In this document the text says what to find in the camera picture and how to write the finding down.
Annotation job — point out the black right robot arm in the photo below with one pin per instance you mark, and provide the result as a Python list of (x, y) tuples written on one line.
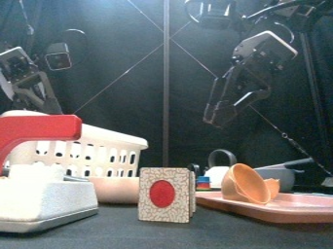
[(277, 13)]

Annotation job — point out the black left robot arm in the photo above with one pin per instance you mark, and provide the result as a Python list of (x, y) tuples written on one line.
[(26, 22)]

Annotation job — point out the large orange egg half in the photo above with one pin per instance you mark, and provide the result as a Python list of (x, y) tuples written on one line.
[(243, 184)]

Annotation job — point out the small orange egg half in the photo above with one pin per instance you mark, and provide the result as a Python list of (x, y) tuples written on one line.
[(273, 187)]

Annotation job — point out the white plastic laundry basket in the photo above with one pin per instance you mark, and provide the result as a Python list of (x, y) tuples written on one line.
[(105, 152)]

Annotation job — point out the colourful stacked toy cups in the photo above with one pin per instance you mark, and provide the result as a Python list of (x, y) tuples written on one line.
[(203, 183)]

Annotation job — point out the red and white toy mixer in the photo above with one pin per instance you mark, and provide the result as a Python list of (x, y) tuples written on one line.
[(39, 188)]

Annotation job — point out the patterned box with red circle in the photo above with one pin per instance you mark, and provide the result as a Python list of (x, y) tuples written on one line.
[(165, 194)]

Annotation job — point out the pink plastic tray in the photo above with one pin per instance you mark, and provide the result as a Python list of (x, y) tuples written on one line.
[(281, 207)]

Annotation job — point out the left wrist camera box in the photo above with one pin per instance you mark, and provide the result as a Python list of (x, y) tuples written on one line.
[(58, 57)]

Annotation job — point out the vertical metal frame pole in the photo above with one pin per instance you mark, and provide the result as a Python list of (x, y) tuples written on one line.
[(166, 84)]

